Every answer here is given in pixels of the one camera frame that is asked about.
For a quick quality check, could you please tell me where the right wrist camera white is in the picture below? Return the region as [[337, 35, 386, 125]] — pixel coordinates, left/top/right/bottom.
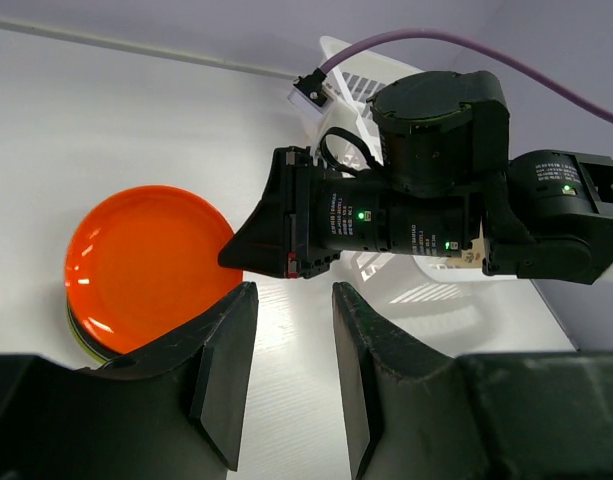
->
[[288, 68, 333, 120]]

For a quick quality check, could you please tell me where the lime green plate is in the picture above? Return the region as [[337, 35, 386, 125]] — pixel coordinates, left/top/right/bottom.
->
[[65, 312, 112, 365]]

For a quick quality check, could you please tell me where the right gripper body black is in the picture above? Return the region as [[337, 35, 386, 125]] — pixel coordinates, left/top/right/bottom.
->
[[283, 147, 391, 278]]

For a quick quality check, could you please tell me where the orange plate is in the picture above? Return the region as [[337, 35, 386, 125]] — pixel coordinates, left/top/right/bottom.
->
[[63, 185, 243, 360]]

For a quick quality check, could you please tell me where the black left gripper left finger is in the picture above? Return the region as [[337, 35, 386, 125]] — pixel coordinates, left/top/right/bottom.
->
[[0, 282, 258, 479]]

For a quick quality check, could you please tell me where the white plastic dish rack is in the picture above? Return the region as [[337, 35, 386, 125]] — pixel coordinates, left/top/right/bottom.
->
[[310, 35, 492, 314]]

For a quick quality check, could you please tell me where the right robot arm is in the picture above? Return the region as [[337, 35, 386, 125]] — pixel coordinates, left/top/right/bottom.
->
[[218, 71, 613, 284]]

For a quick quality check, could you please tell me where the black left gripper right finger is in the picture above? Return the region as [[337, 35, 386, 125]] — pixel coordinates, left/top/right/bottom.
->
[[332, 282, 613, 479]]

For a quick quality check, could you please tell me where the black plate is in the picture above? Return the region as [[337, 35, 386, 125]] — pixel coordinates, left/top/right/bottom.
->
[[65, 299, 125, 359]]

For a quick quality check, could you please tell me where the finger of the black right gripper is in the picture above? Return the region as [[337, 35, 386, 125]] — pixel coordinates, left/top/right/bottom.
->
[[218, 148, 292, 276]]

